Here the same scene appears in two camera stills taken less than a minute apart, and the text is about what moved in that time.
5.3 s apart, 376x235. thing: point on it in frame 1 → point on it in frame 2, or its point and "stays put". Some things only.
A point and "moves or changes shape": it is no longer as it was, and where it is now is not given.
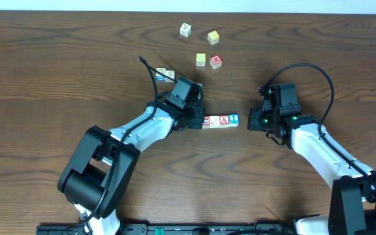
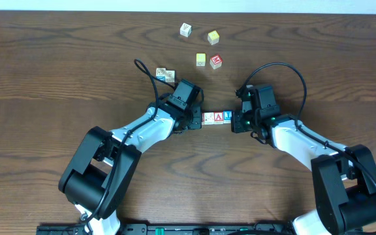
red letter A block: x=224 y=121 → x=219 y=117
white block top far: x=185 y=29 stays put
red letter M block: x=215 y=61 stays put
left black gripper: x=198 y=117 stays put
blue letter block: x=234 y=120 moves or changes shape
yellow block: x=200 y=59 stays put
